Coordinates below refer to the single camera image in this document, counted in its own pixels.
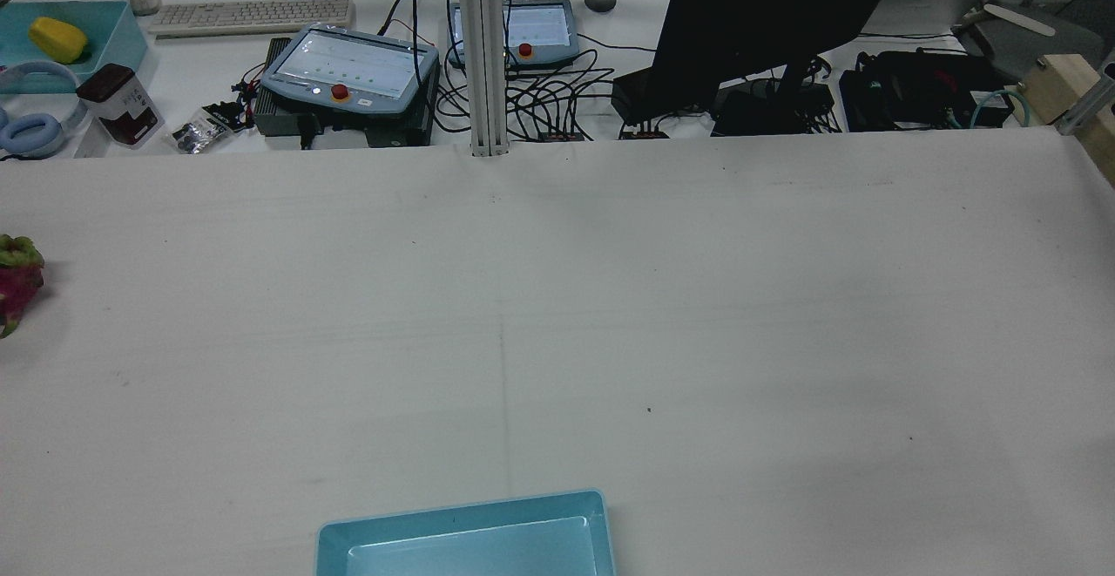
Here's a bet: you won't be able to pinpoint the white computer keyboard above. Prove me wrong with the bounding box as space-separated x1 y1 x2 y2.
147 0 357 40

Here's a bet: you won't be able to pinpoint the pink green dragon fruit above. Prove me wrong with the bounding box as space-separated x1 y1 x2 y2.
0 234 45 339

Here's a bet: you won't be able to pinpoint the yellow fruit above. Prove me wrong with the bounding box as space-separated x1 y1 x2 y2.
28 17 90 65

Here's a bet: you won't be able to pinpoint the red black wire bundle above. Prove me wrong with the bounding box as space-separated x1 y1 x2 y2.
229 60 269 125

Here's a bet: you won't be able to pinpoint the white box dark lid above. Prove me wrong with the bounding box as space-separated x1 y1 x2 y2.
76 63 166 149

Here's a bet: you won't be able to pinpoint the black cable tangle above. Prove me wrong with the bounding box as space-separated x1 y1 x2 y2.
434 46 630 142

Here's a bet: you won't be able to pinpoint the teal cable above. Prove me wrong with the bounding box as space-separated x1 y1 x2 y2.
970 89 1035 131

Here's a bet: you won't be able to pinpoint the light blue plastic bin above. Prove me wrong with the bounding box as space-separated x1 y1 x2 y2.
0 0 150 94
314 489 617 576

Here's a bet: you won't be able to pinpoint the silver laptop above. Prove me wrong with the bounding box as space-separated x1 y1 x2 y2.
857 0 1017 37

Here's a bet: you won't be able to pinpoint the black computer monitor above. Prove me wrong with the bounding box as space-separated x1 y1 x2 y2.
648 0 909 117

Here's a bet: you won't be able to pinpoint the grey office chair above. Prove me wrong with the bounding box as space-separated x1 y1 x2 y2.
956 0 1109 82

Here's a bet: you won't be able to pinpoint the light blue headphones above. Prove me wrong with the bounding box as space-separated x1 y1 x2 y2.
0 60 89 159

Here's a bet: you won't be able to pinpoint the aluminium profile post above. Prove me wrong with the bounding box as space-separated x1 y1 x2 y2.
454 0 511 158

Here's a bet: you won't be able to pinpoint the clear bag of black parts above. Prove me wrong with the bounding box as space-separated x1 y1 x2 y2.
171 105 231 156

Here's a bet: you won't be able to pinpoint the grey-blue robot teach pendant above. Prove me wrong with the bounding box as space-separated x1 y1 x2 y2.
259 24 440 118
449 0 583 71

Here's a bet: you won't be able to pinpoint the wooden block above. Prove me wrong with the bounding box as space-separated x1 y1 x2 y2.
1016 54 1115 186

